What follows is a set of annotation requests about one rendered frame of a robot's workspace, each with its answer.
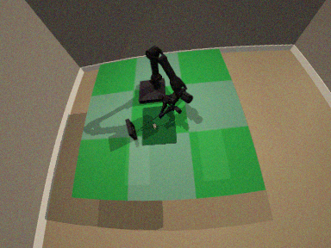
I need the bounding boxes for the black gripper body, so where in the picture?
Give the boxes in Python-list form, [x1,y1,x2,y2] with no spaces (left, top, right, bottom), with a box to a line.
[158,93,182,114]

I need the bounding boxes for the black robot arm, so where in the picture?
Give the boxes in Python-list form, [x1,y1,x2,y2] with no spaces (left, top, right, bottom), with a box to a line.
[146,46,194,104]

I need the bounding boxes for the black square cooling fan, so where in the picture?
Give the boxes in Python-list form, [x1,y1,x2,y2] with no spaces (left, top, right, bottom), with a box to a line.
[125,119,137,140]

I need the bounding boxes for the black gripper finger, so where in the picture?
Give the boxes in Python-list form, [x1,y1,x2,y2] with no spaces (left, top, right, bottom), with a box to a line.
[163,106,174,115]
[160,102,167,113]

